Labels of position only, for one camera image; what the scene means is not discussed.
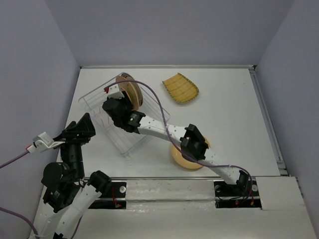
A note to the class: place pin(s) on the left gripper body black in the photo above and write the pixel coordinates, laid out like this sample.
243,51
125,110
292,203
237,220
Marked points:
73,143

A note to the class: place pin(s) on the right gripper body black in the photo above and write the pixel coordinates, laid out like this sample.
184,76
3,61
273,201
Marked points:
124,103

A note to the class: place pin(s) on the beige floral square plate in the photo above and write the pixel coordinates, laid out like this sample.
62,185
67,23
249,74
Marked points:
121,82

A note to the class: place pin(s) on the orange round plate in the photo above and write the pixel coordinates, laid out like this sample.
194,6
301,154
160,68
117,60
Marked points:
127,96

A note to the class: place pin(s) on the green rimmed white plate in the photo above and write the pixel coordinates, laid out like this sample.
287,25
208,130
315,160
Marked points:
132,87

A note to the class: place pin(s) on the yellow bamboo pattern plate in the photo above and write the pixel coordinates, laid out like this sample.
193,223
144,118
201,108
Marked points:
181,89

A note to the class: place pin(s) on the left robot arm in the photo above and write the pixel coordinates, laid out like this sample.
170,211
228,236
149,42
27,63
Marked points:
65,200

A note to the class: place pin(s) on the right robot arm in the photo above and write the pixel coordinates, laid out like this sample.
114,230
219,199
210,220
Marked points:
187,140

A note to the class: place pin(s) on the large yellow round plate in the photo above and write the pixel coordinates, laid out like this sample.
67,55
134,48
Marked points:
178,158

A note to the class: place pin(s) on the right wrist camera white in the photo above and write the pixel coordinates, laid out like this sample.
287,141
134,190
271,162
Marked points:
114,92

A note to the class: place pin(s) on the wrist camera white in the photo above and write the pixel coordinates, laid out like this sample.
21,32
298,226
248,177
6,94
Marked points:
114,92
43,142

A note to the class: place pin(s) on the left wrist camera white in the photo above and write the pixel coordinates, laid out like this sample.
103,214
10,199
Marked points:
43,142

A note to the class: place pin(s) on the clear wire dish rack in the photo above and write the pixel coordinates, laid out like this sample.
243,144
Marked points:
125,142

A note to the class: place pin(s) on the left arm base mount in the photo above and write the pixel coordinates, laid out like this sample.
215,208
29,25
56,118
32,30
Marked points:
114,199

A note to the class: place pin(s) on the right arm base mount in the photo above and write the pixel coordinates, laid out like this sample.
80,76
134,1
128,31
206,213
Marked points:
227,196

